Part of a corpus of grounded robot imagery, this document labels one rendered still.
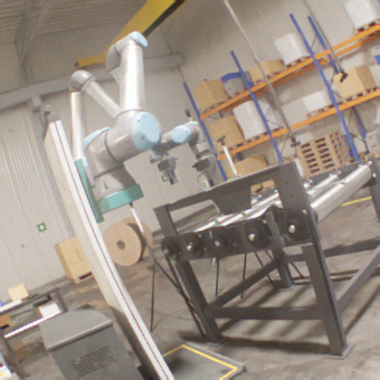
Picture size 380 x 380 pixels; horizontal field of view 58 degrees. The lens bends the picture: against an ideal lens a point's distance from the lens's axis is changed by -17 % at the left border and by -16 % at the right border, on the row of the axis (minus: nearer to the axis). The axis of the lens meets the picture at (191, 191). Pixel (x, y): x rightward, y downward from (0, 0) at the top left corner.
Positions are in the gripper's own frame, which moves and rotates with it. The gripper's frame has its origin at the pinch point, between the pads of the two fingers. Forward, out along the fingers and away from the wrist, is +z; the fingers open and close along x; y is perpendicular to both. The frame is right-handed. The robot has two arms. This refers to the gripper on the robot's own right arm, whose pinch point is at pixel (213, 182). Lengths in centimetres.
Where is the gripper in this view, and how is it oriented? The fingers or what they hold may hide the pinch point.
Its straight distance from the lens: 217.1
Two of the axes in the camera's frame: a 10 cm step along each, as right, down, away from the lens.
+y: -7.4, 3.2, -5.9
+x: 5.6, -2.0, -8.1
